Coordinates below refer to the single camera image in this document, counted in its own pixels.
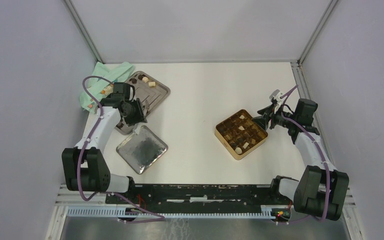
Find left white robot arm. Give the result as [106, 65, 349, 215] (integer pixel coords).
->
[62, 82, 147, 204]

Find round white chocolate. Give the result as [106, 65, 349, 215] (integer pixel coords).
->
[235, 147, 242, 155]

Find gold chocolate box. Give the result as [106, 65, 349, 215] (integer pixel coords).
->
[215, 109, 268, 161]

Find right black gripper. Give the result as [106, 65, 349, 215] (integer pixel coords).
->
[251, 102, 297, 131]

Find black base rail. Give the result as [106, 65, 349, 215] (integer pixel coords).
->
[123, 184, 291, 214]

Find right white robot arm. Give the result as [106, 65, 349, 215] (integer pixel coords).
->
[253, 97, 349, 221]

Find white chocolate cube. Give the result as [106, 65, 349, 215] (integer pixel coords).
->
[148, 81, 156, 88]

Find green patterned cloth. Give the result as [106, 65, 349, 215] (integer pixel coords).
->
[79, 62, 135, 114]

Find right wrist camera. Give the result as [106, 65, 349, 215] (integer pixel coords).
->
[269, 89, 284, 113]

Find steel chocolate tray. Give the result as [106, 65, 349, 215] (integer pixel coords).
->
[113, 71, 170, 135]

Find silver box lid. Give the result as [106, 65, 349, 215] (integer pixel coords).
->
[116, 125, 168, 175]

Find steel serving tongs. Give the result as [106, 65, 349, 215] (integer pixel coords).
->
[133, 123, 142, 134]

